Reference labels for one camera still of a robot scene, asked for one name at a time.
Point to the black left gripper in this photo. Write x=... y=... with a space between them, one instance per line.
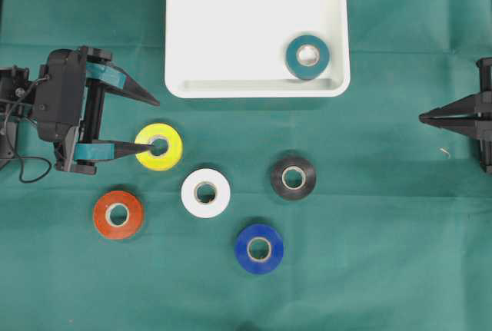
x=79 y=152

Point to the yellow tape roll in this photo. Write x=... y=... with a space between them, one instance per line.
x=166 y=147

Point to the red tape roll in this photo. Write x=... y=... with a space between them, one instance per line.
x=118 y=215

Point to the teal tape roll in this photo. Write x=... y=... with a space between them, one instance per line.
x=307 y=56

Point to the blue tape roll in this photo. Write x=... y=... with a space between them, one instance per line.
x=259 y=249

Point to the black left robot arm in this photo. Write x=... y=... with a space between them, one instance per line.
x=18 y=98

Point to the white tape roll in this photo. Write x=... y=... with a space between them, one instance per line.
x=205 y=193

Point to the white plastic case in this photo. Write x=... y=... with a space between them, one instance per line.
x=237 y=48

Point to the black tape roll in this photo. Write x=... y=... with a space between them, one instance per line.
x=293 y=177

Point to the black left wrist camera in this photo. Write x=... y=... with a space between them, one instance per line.
x=58 y=100

